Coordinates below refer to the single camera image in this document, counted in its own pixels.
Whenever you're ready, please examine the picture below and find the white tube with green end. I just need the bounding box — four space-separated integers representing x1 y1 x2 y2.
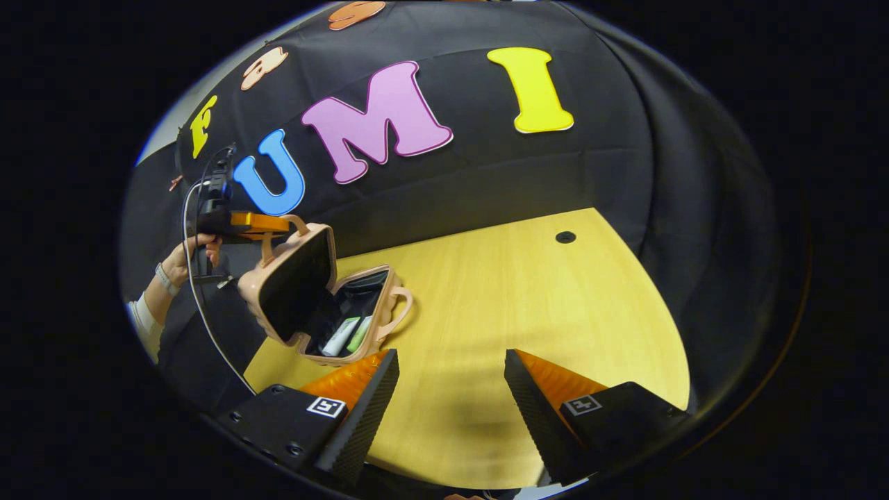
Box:
345 316 374 353

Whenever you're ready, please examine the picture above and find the grey wristband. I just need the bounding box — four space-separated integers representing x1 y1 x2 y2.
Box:
154 262 180 298

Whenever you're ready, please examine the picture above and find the grey cable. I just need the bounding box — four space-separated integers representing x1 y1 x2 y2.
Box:
181 142 258 395

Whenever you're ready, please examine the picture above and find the white tube with green label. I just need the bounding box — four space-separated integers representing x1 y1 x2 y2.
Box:
321 317 362 358

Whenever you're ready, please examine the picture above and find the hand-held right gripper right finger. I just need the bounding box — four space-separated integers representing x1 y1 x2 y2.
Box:
504 349 690 486

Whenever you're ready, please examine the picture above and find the pink suitcase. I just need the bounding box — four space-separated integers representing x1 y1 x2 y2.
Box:
238 214 415 367

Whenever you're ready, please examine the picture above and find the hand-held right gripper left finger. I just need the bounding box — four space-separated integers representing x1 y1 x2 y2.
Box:
215 349 400 484

